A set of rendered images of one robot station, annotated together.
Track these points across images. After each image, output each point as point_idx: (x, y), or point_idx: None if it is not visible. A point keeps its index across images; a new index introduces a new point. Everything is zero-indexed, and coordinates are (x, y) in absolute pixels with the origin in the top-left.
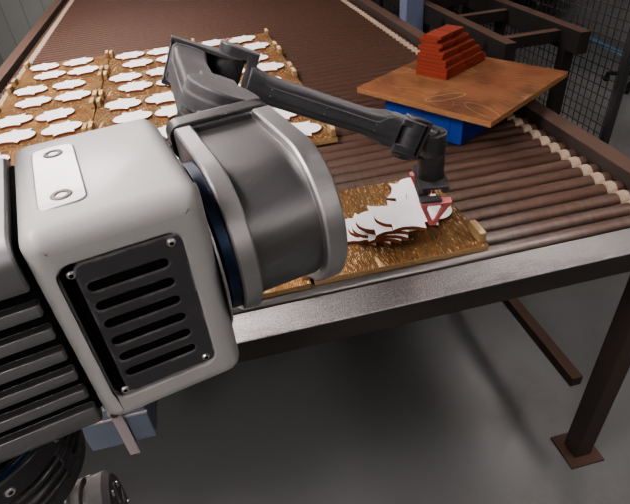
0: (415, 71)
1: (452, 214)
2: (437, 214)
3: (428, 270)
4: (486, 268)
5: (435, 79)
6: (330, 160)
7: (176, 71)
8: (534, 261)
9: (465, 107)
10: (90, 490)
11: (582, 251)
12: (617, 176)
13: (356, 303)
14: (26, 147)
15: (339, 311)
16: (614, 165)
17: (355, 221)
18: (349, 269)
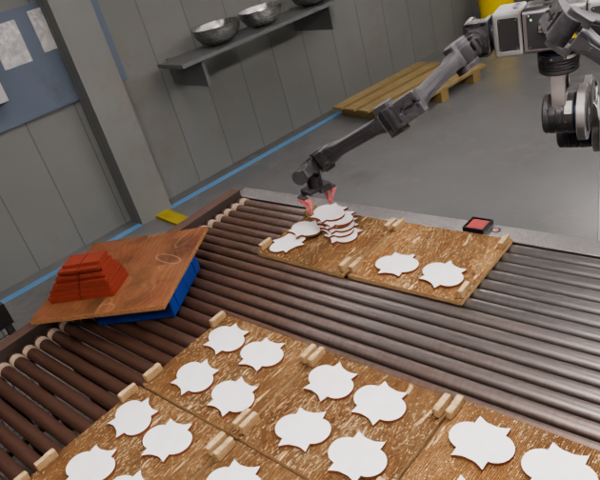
0: (107, 299)
1: None
2: (329, 195)
3: None
4: None
5: (127, 280)
6: (263, 302)
7: (437, 75)
8: (312, 202)
9: (186, 243)
10: (547, 98)
11: (292, 198)
12: (210, 216)
13: (396, 214)
14: (517, 10)
15: (407, 214)
16: (205, 214)
17: (345, 230)
18: (379, 220)
